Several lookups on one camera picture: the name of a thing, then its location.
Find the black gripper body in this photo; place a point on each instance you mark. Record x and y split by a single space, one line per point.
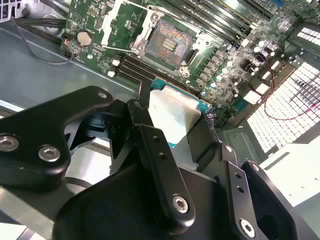
112 212

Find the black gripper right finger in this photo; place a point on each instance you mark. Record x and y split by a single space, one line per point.
250 200

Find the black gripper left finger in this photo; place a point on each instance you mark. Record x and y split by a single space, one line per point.
32 140

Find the silver CPU plate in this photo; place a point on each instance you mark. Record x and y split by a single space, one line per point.
172 112

